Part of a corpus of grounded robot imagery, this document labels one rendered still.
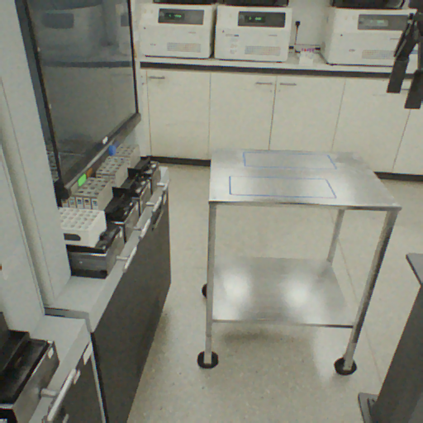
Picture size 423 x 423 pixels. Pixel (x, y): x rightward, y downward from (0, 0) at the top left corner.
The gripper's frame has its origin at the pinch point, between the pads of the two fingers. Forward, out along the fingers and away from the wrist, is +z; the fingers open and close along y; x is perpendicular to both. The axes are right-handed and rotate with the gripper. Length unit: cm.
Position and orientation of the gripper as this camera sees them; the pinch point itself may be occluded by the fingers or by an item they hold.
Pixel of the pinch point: (402, 95)
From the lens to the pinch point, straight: 98.0
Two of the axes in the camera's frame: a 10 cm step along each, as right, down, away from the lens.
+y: 1.3, -5.0, 8.6
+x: -9.9, -0.8, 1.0
